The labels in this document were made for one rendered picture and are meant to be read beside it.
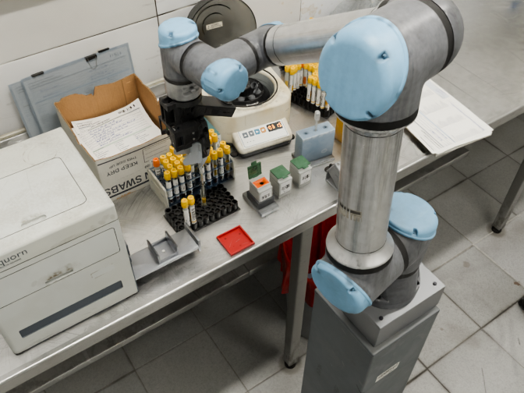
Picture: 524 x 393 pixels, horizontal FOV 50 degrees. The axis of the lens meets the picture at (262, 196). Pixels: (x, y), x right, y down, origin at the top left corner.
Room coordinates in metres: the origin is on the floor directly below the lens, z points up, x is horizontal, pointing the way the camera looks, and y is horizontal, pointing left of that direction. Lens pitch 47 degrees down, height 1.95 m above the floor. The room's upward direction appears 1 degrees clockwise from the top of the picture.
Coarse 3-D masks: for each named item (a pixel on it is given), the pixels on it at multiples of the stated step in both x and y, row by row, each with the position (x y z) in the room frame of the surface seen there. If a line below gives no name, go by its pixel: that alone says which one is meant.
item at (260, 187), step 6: (252, 180) 0.99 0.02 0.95; (258, 180) 0.99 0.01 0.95; (264, 180) 0.99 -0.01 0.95; (252, 186) 0.98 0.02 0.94; (258, 186) 0.97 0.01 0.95; (264, 186) 0.97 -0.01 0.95; (270, 186) 0.98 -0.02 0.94; (252, 192) 0.98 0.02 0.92; (258, 192) 0.96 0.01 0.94; (264, 192) 0.96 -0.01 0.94; (270, 192) 0.97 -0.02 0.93; (258, 198) 0.96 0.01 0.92; (264, 198) 0.97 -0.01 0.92
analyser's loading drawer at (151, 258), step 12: (168, 240) 0.81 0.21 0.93; (180, 240) 0.83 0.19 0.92; (192, 240) 0.83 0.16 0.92; (144, 252) 0.79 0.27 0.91; (156, 252) 0.77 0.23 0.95; (168, 252) 0.79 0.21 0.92; (180, 252) 0.79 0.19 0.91; (132, 264) 0.75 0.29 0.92; (144, 264) 0.76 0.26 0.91; (156, 264) 0.76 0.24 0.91
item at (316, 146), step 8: (312, 128) 1.17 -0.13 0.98; (320, 128) 1.17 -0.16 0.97; (328, 128) 1.17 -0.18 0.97; (296, 136) 1.15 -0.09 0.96; (304, 136) 1.13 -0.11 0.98; (312, 136) 1.14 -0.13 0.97; (320, 136) 1.15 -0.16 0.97; (328, 136) 1.16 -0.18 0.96; (296, 144) 1.15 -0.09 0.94; (304, 144) 1.12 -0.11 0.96; (312, 144) 1.14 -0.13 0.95; (320, 144) 1.15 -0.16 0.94; (328, 144) 1.16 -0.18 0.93; (296, 152) 1.15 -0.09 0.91; (304, 152) 1.12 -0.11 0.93; (312, 152) 1.14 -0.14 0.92; (320, 152) 1.15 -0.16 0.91; (328, 152) 1.16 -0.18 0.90; (312, 160) 1.14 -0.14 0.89; (320, 160) 1.14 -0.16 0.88; (328, 160) 1.14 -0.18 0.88
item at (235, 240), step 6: (234, 228) 0.89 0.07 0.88; (240, 228) 0.90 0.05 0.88; (222, 234) 0.87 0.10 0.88; (228, 234) 0.88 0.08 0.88; (234, 234) 0.88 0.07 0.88; (240, 234) 0.88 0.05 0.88; (246, 234) 0.87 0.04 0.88; (222, 240) 0.86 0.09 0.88; (228, 240) 0.86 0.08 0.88; (234, 240) 0.86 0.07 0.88; (240, 240) 0.86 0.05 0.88; (246, 240) 0.86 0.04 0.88; (252, 240) 0.86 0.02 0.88; (228, 246) 0.84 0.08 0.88; (234, 246) 0.84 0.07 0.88; (240, 246) 0.84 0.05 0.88; (246, 246) 0.84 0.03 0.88; (228, 252) 0.82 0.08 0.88; (234, 252) 0.82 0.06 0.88
